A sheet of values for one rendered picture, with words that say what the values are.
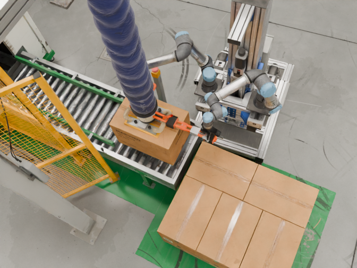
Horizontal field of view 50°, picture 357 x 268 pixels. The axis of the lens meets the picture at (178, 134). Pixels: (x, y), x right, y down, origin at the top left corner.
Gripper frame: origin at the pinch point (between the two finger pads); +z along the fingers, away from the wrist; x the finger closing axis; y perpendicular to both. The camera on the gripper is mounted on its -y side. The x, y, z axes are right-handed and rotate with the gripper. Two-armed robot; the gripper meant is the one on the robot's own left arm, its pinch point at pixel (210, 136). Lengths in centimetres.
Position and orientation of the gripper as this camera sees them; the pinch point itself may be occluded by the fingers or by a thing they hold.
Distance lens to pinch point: 311.6
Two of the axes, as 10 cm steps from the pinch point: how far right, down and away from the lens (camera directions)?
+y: -8.9, -3.7, 2.5
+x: -4.4, 8.3, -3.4
